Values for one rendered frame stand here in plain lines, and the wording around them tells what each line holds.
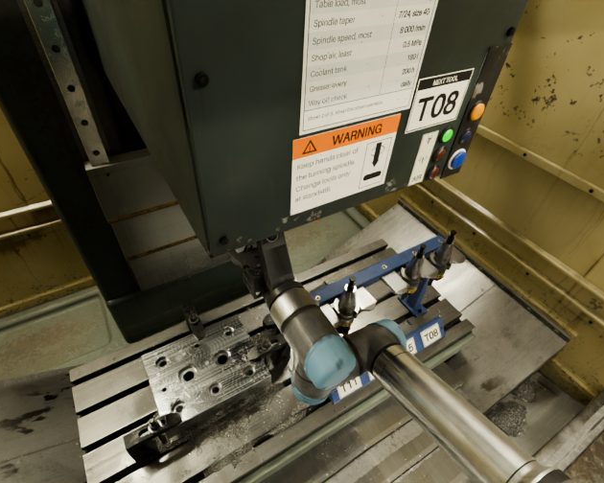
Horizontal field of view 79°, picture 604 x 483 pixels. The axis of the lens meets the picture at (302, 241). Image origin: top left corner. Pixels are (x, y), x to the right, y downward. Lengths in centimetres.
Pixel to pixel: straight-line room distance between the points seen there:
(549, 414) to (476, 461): 112
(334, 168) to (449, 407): 37
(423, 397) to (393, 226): 128
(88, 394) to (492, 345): 135
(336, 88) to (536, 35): 103
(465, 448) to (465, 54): 50
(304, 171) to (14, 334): 165
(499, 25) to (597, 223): 92
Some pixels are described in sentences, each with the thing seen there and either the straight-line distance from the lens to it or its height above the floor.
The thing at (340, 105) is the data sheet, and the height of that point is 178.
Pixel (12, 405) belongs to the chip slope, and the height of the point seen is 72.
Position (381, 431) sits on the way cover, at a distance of 128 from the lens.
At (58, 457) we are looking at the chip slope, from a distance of 148.
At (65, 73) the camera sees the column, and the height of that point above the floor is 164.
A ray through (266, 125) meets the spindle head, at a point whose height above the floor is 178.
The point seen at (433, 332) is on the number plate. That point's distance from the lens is 129.
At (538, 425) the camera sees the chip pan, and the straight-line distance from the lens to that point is 163.
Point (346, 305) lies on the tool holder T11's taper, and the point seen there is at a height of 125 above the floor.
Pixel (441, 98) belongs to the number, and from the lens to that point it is 54.
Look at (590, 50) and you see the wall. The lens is 132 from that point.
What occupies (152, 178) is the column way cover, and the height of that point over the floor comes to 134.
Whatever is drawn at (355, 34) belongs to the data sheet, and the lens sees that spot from 40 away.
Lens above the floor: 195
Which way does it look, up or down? 44 degrees down
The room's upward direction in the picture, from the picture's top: 4 degrees clockwise
